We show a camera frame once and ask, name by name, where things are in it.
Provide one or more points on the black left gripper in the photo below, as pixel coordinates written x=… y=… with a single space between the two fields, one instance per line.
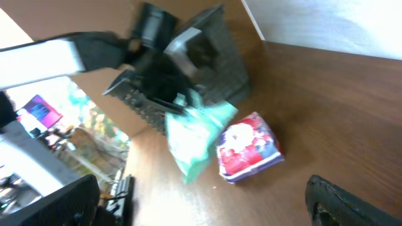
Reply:
x=156 y=77

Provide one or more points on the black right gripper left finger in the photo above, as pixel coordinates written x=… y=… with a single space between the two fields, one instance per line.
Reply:
x=73 y=204

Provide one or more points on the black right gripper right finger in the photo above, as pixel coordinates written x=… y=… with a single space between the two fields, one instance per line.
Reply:
x=329 y=204

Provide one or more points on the teal toilet tissue pack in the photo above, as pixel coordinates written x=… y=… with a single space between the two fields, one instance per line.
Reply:
x=192 y=135

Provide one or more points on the red purple tissue pack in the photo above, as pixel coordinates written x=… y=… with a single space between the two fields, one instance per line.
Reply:
x=246 y=148

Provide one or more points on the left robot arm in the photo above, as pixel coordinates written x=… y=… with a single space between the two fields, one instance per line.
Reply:
x=70 y=54

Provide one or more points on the black keyboard in background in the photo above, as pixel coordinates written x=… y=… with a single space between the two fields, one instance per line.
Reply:
x=121 y=203

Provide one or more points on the grey plastic mesh basket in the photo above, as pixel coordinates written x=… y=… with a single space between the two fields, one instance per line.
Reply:
x=206 y=53

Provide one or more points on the purple box in background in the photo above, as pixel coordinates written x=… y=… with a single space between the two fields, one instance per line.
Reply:
x=42 y=111

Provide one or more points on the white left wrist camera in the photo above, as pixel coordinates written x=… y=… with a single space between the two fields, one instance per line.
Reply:
x=153 y=27

